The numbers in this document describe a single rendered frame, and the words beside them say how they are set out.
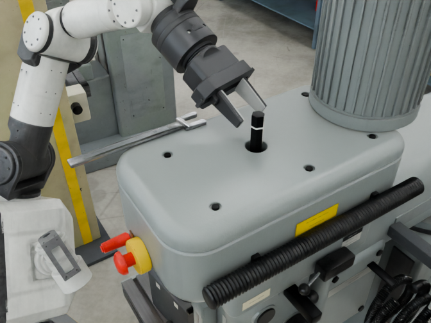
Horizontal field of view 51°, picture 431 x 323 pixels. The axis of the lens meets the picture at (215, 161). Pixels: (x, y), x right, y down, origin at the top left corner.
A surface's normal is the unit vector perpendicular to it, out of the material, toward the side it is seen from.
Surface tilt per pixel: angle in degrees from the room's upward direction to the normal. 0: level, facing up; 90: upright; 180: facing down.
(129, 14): 79
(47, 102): 87
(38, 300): 58
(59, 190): 90
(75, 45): 93
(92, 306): 0
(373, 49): 90
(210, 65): 30
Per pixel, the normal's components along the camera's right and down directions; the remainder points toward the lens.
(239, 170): 0.00, -0.79
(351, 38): -0.69, 0.45
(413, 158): 0.12, -0.65
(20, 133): -0.18, 0.15
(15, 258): 0.69, -0.11
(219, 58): 0.37, -0.47
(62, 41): 0.70, 0.48
